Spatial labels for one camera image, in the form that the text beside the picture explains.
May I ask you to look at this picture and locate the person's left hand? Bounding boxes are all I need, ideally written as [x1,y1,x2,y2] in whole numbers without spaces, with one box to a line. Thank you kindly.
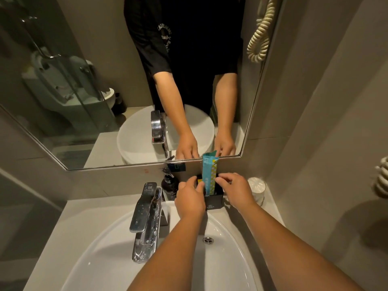
[174,176,207,220]

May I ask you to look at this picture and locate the person's right hand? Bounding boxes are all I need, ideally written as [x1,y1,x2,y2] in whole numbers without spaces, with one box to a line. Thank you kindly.
[214,173,258,213]

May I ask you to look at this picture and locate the teal dotted packet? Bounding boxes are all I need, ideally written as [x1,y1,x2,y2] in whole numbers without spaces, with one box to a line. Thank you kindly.
[202,150,219,196]

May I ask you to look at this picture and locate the person's right forearm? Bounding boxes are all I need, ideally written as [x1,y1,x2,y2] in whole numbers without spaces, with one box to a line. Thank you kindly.
[236,201,364,291]

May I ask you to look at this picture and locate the person's left forearm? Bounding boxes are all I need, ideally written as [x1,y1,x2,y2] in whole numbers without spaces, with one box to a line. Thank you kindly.
[127,210,210,291]

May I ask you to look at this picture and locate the black square holder box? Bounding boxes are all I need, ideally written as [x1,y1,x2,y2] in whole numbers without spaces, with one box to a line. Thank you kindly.
[196,174,225,211]

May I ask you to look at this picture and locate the black pump soap bottle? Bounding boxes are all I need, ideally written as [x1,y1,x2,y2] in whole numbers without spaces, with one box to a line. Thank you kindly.
[161,167,182,201]

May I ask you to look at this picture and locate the chrome sink faucet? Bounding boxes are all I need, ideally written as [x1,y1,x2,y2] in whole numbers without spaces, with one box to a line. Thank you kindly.
[129,182,170,264]

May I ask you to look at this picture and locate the white ceramic sink basin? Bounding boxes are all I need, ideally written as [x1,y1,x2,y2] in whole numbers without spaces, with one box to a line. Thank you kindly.
[61,200,264,291]

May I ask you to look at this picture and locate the cream coiled cord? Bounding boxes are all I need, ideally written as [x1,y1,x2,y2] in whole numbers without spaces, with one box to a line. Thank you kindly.
[373,156,388,198]

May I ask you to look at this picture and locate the wall mirror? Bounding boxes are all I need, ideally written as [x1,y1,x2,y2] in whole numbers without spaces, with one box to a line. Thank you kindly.
[0,0,284,172]

